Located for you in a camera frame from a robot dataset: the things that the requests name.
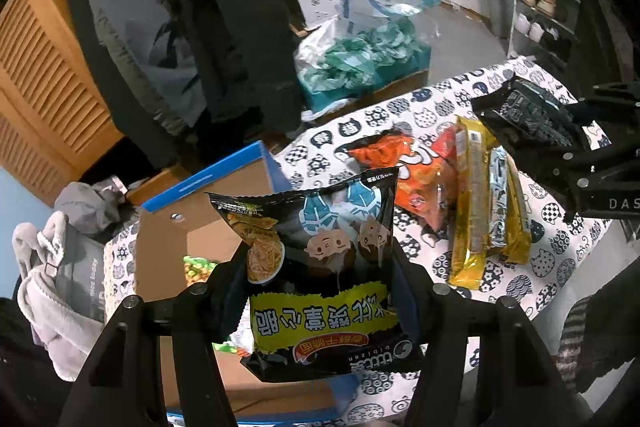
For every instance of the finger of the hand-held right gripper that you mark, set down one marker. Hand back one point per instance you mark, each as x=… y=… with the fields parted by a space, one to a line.
x=615 y=99
x=555 y=167

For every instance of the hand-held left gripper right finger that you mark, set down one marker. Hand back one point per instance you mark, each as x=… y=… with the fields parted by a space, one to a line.
x=407 y=297

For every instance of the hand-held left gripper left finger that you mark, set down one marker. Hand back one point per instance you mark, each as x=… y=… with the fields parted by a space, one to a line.
x=227 y=302

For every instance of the green snack packet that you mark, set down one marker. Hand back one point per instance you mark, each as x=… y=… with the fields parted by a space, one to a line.
x=197 y=269

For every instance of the black foil snack packet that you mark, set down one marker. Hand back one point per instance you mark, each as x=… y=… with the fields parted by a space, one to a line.
x=525 y=112

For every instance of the silver snack packet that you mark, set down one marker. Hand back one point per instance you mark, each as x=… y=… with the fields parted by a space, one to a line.
x=498 y=197

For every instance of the short yellow snack packet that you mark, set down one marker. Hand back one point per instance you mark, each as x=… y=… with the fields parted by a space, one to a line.
x=517 y=227

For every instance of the blue-rimmed cardboard box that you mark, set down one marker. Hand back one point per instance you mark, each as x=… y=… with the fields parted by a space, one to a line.
x=200 y=232

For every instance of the long yellow snack packet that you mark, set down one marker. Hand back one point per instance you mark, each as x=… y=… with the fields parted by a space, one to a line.
x=472 y=207

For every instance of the black noodle snack packet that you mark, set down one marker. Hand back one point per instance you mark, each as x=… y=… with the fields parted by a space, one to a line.
x=325 y=257

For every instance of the orange snack bag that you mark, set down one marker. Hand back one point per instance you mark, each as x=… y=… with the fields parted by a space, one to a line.
x=415 y=187

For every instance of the white shoe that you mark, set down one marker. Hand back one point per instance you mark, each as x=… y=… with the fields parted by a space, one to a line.
x=522 y=24
x=536 y=31

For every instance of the brown cardboard box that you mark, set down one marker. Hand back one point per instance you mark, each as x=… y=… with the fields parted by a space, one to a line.
x=155 y=187

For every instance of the striped knit garment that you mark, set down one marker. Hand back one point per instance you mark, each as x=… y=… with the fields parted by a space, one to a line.
x=595 y=332

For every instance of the grey tote bag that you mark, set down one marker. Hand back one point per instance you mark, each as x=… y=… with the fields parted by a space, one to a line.
x=85 y=277

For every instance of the grey cloth pile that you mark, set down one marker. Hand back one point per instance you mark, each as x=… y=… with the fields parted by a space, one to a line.
x=85 y=204

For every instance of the cat print tablecloth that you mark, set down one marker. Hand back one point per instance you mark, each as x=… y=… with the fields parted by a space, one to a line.
x=350 y=132

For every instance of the light grey garment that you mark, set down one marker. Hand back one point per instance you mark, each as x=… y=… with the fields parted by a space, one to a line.
x=40 y=297

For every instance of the dark cloth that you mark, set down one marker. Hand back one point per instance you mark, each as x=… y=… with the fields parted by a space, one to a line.
x=25 y=357

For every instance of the dark jacket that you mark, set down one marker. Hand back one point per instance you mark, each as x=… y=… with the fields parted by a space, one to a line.
x=135 y=112

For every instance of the plastic bag of green items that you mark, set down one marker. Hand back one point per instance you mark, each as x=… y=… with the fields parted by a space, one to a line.
x=360 y=57

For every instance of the white patterned box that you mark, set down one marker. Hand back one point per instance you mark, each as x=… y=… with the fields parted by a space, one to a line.
x=320 y=4

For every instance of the wooden louvered cabinet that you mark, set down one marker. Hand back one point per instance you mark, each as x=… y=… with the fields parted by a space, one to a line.
x=45 y=82

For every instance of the black coat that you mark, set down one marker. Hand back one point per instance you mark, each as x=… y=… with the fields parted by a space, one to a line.
x=235 y=7

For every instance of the grey jacket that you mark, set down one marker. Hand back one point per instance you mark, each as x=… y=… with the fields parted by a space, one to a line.
x=125 y=7

